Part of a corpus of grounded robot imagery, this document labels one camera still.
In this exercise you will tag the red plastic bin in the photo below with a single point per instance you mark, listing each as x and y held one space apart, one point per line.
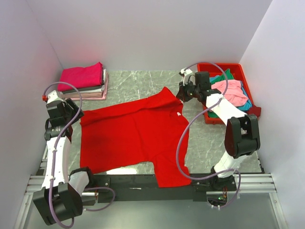
238 74

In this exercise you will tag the light blue t-shirt in bin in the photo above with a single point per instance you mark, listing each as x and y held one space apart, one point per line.
248 104

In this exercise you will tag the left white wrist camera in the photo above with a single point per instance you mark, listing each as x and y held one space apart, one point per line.
51 97

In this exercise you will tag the green t-shirt in bin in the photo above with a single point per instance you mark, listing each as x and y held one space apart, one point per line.
216 79

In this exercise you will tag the aluminium frame rail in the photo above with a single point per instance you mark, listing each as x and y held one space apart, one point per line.
252 183

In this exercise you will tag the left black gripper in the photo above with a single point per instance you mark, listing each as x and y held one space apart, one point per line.
75 111

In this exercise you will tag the folded light pink t-shirt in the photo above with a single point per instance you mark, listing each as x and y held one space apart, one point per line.
95 96

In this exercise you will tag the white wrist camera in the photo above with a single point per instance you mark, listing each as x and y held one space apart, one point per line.
51 97
185 74

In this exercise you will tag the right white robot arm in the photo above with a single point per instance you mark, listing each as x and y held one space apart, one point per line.
242 130

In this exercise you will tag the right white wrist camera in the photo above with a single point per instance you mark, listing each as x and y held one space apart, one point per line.
185 74

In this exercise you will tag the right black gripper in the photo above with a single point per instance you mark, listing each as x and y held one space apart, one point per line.
181 94

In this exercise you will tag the dark red t-shirt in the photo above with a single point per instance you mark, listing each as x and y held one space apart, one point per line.
254 110

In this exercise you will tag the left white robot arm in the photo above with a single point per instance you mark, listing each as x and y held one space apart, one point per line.
60 196

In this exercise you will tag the folded magenta t-shirt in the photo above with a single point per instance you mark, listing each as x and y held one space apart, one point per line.
81 76

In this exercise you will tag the pink t-shirt in bin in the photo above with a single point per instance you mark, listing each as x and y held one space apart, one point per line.
233 94

